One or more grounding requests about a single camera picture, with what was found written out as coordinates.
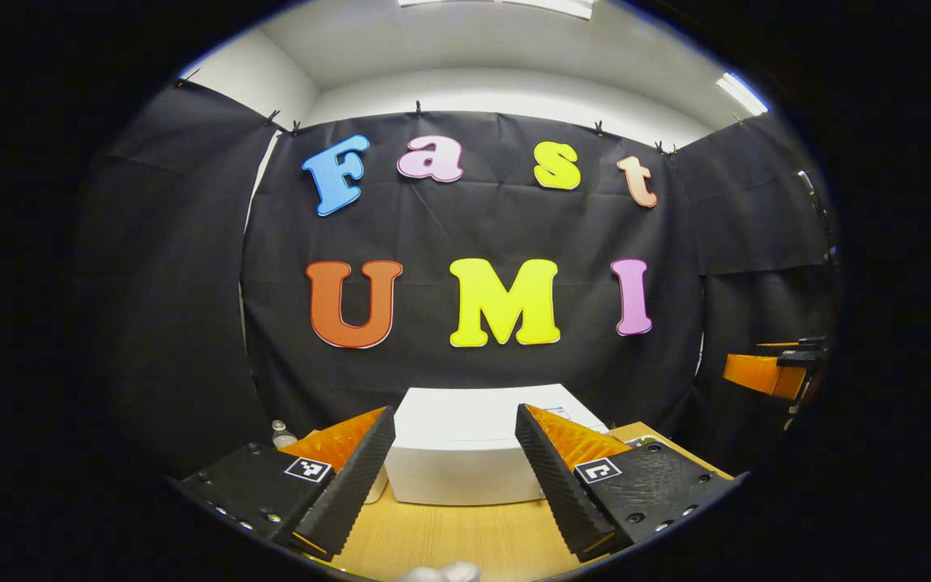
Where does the white toaster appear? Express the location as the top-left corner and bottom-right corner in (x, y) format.
(362, 465), (390, 505)

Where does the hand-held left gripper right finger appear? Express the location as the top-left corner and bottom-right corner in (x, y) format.
(515, 403), (749, 564)

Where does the white microwave oven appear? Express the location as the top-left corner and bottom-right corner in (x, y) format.
(385, 384), (612, 507)

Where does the small ceiling light panel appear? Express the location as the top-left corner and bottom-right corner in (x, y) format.
(716, 71), (769, 116)

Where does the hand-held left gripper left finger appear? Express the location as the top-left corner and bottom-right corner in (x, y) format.
(179, 406), (397, 561)

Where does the long ceiling light panel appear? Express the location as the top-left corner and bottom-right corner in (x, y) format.
(397, 0), (596, 20)

